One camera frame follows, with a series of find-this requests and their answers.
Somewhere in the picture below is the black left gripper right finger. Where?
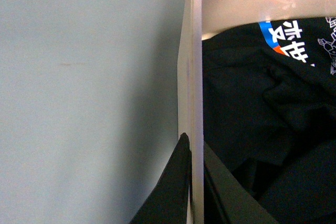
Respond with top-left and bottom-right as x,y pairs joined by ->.
204,143 -> 277,223

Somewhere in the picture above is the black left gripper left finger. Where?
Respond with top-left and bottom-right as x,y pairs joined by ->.
130,133 -> 192,224

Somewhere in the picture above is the beige plastic laundry hamper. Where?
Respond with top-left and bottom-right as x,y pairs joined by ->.
177,0 -> 335,223

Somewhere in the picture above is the black printed t-shirt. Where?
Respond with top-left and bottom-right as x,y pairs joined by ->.
202,17 -> 335,223

